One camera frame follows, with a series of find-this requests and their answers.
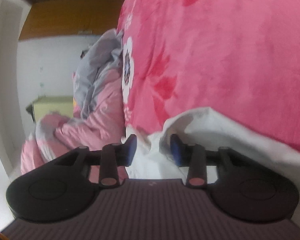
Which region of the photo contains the white garment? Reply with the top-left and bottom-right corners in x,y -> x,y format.
126,107 -> 300,226

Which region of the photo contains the pink grey quilt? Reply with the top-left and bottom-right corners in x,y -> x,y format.
20,29 -> 125,174

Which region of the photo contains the pale yellow cabinet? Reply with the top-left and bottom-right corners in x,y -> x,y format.
26,96 -> 74,122

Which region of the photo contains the pink floral bed blanket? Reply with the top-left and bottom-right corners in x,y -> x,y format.
118,0 -> 300,152

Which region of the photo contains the brown wooden door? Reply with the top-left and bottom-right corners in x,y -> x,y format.
19,0 -> 124,40

